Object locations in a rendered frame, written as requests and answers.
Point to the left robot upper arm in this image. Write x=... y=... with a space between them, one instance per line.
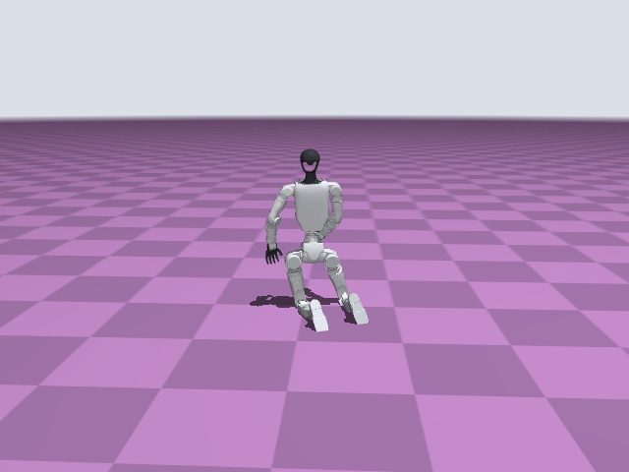
x=285 y=192

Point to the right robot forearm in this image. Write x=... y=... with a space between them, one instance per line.
x=327 y=228

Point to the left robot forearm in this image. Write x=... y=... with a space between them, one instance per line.
x=270 y=235

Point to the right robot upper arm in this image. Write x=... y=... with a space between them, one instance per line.
x=336 y=202

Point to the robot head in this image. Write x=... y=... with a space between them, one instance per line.
x=310 y=156

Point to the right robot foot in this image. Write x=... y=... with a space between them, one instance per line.
x=357 y=309

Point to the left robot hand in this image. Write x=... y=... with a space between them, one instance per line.
x=272 y=252

